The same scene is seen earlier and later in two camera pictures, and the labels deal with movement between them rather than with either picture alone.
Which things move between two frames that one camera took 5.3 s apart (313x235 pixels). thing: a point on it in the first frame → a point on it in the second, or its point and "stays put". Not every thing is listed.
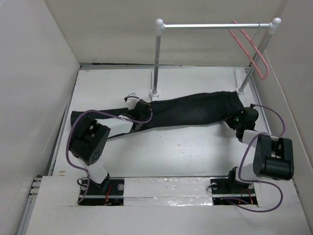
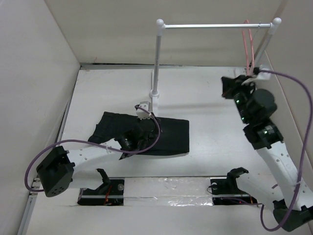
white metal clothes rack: x=274 y=24 stays put
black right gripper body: x=234 y=121 → x=241 y=95
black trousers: x=185 y=110 → x=174 y=138
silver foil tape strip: x=167 y=191 stays put
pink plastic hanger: x=251 y=61 → x=246 y=25
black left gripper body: x=145 y=119 → x=155 y=129
